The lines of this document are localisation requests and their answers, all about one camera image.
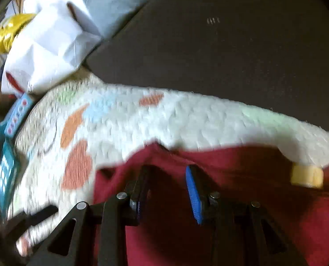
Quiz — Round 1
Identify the light blue grey cloth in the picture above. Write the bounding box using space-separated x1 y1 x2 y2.
79 0 187 38

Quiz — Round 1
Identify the quilted patchwork mat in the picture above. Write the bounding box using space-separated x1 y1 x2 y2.
4 72 329 258

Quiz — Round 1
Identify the yellow plastic bag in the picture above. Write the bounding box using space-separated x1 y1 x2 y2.
0 13 36 56

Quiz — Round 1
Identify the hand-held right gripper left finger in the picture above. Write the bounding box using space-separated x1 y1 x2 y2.
29 165 154 266

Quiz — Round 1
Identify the white printed paper bag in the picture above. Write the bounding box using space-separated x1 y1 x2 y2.
1 0 104 95

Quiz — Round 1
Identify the red ribbon bag handle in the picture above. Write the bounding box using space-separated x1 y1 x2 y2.
4 72 25 92

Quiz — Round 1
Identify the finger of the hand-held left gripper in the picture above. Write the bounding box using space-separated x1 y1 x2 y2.
4 205 59 237

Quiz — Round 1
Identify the dark brown cushion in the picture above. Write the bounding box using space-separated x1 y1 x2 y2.
85 0 329 139

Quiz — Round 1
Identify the teal cardboard box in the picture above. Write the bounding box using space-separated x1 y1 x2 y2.
0 122 19 214

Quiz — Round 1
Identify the maroon sweater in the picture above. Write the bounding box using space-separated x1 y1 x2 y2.
93 141 329 266

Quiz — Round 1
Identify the light blue shapes box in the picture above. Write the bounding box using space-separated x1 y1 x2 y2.
4 93 35 139

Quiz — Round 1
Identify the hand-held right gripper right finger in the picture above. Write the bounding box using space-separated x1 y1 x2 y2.
185 165 309 266

